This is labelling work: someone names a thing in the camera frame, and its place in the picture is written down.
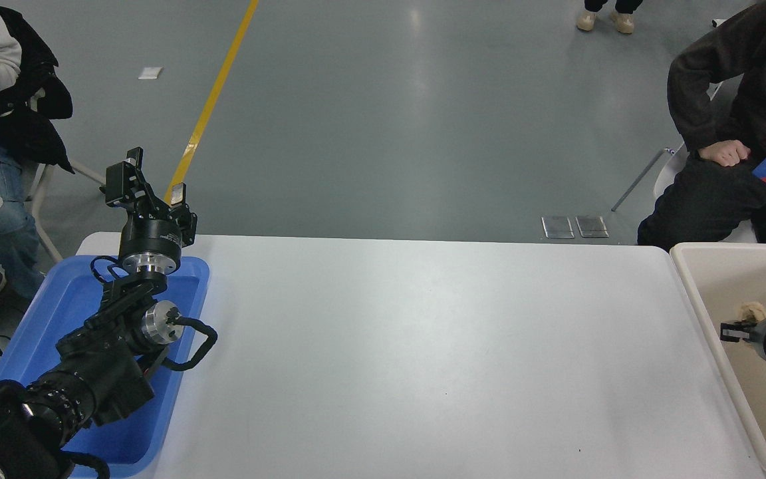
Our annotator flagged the tan paper ball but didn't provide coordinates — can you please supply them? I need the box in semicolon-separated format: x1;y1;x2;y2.
737;301;766;327

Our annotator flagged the person's hand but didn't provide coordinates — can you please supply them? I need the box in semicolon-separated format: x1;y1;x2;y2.
698;140;751;168

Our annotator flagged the white chair with metal leg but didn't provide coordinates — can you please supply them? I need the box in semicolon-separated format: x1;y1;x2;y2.
610;80;757;244

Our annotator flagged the blue plastic tray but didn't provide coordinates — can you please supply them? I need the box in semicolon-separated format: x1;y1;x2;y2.
0;255;211;478

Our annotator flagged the black jacket on chair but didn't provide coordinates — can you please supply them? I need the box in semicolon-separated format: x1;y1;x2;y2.
0;3;75;175

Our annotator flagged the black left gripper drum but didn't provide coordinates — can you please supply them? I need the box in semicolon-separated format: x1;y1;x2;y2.
119;214;184;262

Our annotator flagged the large pale plastic bin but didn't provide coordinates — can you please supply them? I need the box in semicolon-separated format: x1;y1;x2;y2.
669;241;766;479

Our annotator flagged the person standing in background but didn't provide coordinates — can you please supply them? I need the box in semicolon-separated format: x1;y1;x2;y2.
576;0;643;35

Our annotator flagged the metal floor plate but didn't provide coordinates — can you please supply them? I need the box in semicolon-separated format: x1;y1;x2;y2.
541;216;576;240
575;215;610;239

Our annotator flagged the person in dark clothes seated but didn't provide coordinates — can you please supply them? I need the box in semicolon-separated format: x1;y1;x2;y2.
637;0;766;248

